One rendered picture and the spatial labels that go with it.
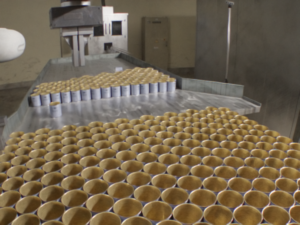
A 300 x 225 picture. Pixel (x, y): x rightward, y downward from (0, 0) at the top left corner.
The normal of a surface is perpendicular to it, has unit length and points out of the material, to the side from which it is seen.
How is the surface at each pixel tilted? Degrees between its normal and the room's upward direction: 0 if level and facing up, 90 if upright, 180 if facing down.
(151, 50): 90
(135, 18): 90
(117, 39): 90
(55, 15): 88
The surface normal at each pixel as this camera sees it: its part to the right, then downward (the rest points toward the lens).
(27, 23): 0.34, 0.33
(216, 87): -0.43, 0.32
